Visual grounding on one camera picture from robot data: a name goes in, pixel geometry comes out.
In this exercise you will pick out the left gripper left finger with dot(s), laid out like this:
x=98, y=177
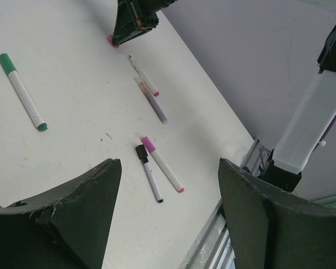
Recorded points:
x=65, y=227

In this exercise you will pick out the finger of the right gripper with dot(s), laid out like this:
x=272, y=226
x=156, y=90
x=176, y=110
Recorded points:
x=125, y=17
x=124, y=35

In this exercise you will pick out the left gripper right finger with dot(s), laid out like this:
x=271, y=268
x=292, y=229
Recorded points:
x=271, y=228

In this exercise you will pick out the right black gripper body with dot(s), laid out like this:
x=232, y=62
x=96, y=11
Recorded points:
x=145, y=12

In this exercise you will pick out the pink marker cap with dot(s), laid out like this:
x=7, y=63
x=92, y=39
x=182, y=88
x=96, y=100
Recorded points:
x=111, y=39

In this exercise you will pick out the pink capped marker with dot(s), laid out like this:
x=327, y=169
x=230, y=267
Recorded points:
x=153, y=89

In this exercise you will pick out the green capped marker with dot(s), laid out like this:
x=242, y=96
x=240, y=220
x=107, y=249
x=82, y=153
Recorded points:
x=22, y=92

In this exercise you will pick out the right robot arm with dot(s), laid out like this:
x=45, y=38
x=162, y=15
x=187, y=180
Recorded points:
x=312, y=119

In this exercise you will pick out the grey purple pen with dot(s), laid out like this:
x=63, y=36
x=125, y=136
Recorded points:
x=151, y=99

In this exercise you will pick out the black capped thin pen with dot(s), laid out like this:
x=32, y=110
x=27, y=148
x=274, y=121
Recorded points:
x=143, y=156

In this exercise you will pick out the purple capped marker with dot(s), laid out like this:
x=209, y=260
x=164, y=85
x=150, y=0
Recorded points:
x=162, y=164

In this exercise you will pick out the aluminium front rail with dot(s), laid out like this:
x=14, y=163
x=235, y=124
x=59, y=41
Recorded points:
x=212, y=247

